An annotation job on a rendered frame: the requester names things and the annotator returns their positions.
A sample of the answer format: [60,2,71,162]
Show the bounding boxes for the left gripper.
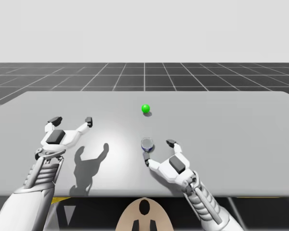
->
[40,116,94,153]

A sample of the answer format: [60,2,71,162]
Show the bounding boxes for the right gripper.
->
[143,139,193,186]

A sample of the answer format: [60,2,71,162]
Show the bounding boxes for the blue flat can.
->
[140,137,155,153]

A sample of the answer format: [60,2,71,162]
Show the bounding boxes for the tan robot part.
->
[115,196,174,231]

